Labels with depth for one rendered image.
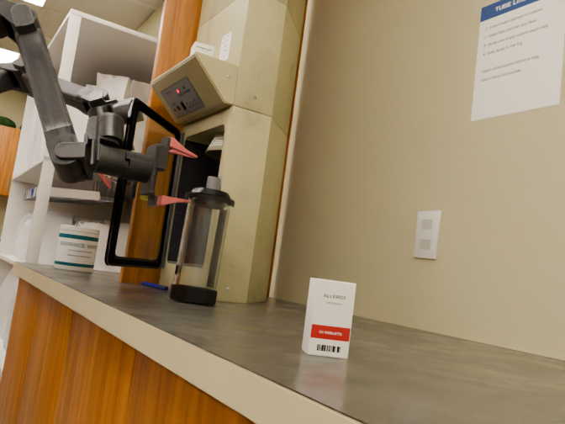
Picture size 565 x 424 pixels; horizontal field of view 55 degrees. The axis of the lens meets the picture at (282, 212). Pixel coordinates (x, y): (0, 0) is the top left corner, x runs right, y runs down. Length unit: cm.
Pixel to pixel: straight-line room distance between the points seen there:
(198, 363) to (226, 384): 7
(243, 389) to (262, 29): 108
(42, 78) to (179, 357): 77
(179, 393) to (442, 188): 85
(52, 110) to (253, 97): 48
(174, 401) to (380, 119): 106
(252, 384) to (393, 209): 100
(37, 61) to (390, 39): 92
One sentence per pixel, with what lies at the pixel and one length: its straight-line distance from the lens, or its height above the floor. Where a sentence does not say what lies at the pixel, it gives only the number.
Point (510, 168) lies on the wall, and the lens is 124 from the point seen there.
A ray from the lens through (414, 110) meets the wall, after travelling 147.
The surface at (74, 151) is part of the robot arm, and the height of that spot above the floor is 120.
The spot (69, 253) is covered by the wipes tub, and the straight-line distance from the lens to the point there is 197.
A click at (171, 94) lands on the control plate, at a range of 154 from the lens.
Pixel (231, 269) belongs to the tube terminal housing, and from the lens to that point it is 132.
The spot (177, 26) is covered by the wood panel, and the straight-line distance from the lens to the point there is 176.
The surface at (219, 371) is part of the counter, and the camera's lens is 55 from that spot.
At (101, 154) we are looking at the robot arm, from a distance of 109.
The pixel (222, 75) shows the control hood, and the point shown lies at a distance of 135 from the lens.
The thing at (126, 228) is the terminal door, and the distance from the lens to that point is 136.
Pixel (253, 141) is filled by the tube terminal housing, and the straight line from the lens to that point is 136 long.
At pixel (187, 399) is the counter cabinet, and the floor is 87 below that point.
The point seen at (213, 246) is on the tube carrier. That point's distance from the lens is 114.
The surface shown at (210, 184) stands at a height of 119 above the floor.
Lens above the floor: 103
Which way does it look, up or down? 6 degrees up
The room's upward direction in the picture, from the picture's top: 7 degrees clockwise
